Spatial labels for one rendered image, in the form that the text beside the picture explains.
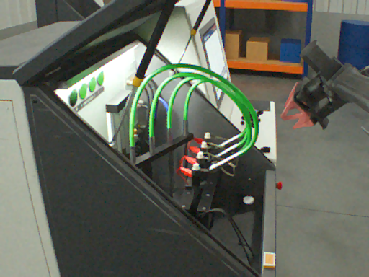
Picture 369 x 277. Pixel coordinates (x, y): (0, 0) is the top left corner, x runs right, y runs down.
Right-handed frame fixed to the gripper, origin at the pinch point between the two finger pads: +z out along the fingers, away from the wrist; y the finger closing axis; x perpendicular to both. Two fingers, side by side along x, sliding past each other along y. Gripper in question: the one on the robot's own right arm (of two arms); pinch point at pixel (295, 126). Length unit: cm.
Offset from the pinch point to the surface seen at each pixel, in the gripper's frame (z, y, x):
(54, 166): 26, 33, 60
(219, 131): 29.9, 12.2, -11.4
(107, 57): 19, 51, 27
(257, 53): 176, 42, -500
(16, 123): 25, 46, 62
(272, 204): 20.5, -16.4, 6.8
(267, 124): 32, -2, -54
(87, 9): 249, 231, -308
